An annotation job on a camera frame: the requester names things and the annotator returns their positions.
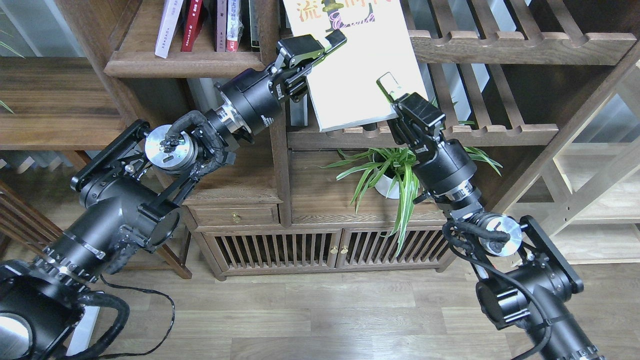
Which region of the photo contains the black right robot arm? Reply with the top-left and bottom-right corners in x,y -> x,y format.
377,73 -> 602,360

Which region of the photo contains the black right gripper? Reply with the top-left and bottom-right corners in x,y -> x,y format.
375,71 -> 477,199

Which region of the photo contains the dark upright book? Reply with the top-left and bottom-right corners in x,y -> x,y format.
247,0 -> 260,53

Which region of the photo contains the red white upright book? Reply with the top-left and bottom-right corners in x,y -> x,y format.
225,0 -> 243,52

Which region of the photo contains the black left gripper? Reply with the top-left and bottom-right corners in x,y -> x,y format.
215,29 -> 347,139

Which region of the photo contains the white plant pot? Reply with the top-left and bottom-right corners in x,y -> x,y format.
374,164 -> 406,199

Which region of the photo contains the white stand leg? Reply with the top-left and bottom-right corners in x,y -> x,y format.
65,306 -> 100,356

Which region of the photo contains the slatted cabinet door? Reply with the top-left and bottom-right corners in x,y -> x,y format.
330,225 -> 457,272
203,229 -> 342,276

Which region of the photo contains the dark wooden bookshelf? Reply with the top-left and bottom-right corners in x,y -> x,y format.
55,0 -> 639,280

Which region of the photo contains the white lavender book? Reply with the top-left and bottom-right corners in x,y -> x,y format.
154,0 -> 185,59

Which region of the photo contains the dark slatted wooden chair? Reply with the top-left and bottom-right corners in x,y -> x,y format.
0,182 -> 63,256

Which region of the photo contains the yellow cover book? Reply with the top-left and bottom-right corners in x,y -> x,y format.
283,0 -> 427,132

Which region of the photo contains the red cover book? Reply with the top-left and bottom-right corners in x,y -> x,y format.
180,0 -> 207,52

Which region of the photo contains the right slatted cabinet door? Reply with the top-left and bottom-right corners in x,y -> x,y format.
330,225 -> 457,272

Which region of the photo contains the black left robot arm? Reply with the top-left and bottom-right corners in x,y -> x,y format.
1,30 -> 347,360

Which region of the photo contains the left slatted cabinet door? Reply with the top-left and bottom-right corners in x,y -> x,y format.
203,229 -> 342,276

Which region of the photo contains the green spider plant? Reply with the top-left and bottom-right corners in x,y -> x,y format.
331,144 -> 512,252

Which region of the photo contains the light wooden shelf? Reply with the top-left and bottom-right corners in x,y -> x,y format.
495,60 -> 640,264

